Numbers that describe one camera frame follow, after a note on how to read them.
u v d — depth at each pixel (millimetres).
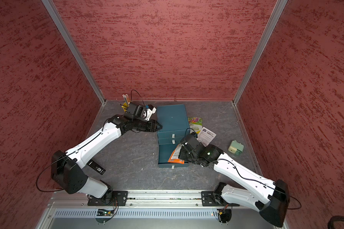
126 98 1002
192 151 542
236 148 882
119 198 743
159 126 775
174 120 828
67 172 412
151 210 711
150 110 728
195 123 1045
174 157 768
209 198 737
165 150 842
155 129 710
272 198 386
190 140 559
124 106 1027
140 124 666
